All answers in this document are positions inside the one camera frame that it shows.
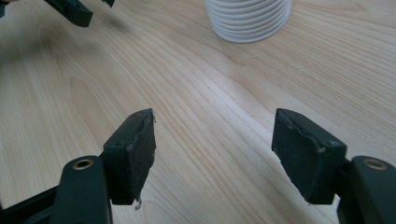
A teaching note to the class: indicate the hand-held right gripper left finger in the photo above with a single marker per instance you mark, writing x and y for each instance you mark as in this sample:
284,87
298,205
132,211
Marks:
130,155

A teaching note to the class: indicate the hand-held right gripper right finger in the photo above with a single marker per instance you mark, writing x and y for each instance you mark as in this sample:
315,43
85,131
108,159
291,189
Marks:
306,158

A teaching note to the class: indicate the stack of white paper cups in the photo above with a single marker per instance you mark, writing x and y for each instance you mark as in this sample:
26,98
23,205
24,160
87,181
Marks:
249,18

